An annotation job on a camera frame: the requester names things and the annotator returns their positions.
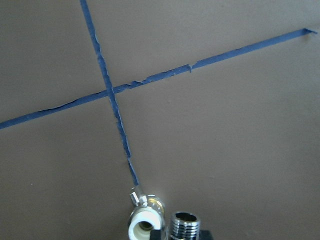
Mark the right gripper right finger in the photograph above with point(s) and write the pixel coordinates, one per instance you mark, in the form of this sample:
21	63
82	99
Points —
205	235

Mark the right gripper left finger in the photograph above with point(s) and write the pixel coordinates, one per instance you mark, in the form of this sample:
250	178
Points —
156	235

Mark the chrome tee pipe fitting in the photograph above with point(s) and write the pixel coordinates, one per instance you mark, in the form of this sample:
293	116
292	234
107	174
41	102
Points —
184	226

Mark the brass valve white PPR ends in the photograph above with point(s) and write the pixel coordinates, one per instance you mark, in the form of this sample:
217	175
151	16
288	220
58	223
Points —
148	216

